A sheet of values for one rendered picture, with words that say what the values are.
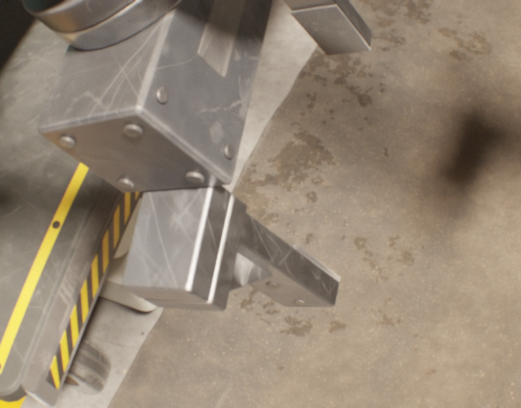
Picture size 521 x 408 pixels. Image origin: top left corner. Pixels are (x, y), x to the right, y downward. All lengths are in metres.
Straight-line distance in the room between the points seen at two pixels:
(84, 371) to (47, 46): 0.38
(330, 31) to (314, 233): 0.66
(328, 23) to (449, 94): 0.80
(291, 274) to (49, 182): 0.48
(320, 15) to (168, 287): 0.17
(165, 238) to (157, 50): 0.07
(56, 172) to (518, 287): 0.62
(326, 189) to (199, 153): 0.82
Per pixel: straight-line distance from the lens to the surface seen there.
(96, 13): 0.23
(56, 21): 0.23
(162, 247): 0.25
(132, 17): 0.23
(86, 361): 0.86
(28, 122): 0.81
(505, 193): 1.07
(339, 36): 0.38
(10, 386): 0.67
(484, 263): 1.01
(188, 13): 0.24
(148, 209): 0.26
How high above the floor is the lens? 0.91
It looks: 59 degrees down
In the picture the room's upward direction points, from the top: 13 degrees counter-clockwise
